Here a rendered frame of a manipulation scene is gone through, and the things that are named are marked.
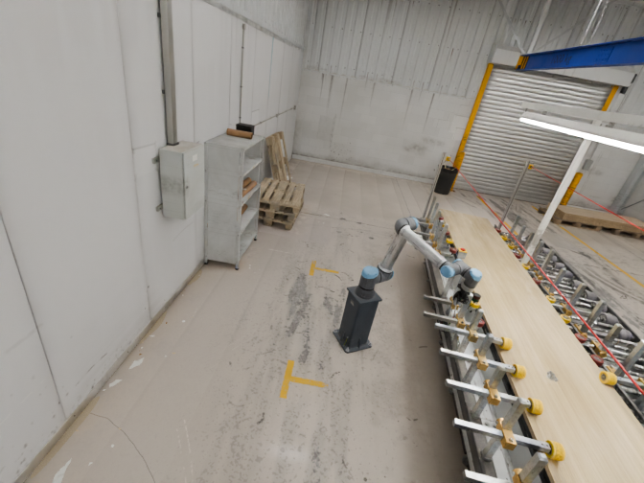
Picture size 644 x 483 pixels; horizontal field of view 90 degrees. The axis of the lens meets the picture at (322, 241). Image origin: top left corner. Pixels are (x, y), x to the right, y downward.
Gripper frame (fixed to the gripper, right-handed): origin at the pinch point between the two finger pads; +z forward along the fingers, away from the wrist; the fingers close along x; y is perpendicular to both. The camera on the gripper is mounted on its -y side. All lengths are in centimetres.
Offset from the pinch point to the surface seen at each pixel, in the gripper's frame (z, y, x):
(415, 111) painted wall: 56, -770, 42
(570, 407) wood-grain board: -11, 75, 52
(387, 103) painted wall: 51, -768, -37
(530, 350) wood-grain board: -2, 31, 48
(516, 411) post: -35, 101, -2
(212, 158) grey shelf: -11, -125, -254
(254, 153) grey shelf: 15, -211, -234
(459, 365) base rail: 17.4, 43.6, 3.1
